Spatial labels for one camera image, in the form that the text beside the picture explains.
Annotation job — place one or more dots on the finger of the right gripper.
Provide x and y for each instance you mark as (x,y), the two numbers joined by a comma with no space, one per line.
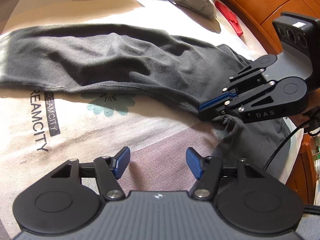
(235,108)
(211,102)

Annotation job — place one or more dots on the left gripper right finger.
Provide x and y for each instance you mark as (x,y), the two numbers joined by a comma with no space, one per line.
(206,171)

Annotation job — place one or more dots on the orange wooden headboard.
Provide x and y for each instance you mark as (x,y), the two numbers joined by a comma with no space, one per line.
(258,15)

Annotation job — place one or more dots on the person's right hand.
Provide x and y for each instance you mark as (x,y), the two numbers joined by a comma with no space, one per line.
(301,118)

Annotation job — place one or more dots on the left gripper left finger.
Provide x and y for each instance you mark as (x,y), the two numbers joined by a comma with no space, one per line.
(107,172)

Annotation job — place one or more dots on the dark grey sweatpants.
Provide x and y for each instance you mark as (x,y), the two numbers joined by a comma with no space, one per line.
(111,59)

